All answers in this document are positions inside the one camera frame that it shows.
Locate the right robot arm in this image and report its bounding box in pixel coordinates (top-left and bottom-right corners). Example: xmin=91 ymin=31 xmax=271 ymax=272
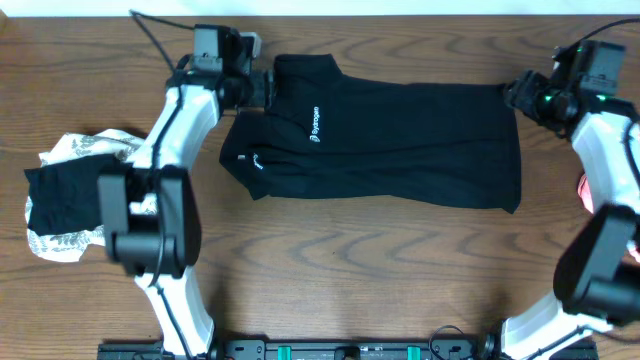
xmin=479 ymin=71 xmax=639 ymax=359

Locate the black t-shirt with logo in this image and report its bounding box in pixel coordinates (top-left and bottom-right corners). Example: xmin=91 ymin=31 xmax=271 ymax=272
xmin=219 ymin=54 xmax=521 ymax=213

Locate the white fern-print cloth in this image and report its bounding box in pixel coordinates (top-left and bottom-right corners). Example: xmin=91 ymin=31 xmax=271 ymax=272
xmin=24 ymin=129 xmax=143 ymax=262

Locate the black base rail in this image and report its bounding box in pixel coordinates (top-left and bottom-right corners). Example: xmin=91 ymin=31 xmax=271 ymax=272
xmin=97 ymin=338 xmax=599 ymax=360

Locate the pink crumpled cloth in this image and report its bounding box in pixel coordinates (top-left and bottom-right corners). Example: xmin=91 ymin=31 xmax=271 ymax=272
xmin=577 ymin=173 xmax=640 ymax=263

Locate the folded black cloth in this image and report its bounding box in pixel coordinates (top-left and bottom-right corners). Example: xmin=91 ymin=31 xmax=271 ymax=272
xmin=23 ymin=153 xmax=126 ymax=237

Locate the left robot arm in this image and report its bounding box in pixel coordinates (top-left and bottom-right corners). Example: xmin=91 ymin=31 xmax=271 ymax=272
xmin=97 ymin=70 xmax=275 ymax=359

